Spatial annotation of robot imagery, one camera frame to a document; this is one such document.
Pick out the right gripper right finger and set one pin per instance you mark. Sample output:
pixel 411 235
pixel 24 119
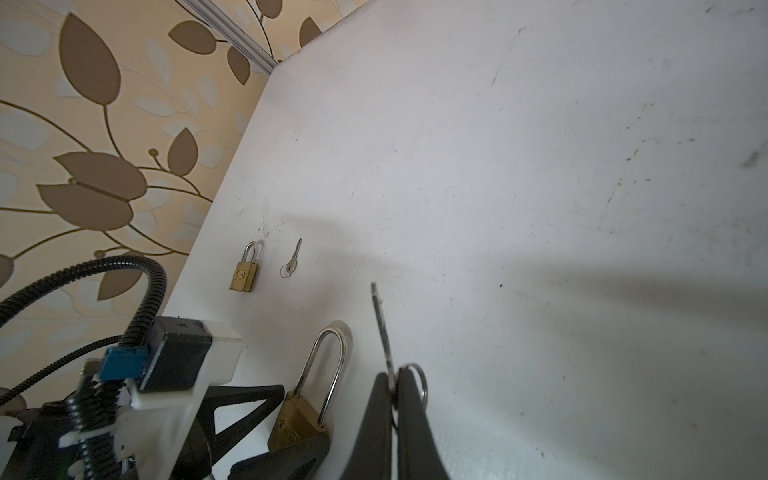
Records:
pixel 417 454

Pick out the small brass padlock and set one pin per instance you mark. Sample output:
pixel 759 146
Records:
pixel 247 268

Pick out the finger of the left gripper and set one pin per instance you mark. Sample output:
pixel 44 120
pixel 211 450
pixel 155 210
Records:
pixel 225 417
pixel 300 461

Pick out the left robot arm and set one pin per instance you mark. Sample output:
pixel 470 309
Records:
pixel 36 444

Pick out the small silver key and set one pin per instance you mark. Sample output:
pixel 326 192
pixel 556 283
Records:
pixel 291 265

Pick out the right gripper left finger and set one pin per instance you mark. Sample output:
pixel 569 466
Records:
pixel 371 456

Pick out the silver key with ring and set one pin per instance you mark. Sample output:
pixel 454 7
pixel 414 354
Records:
pixel 389 362

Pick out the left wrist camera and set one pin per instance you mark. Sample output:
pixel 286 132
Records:
pixel 138 404

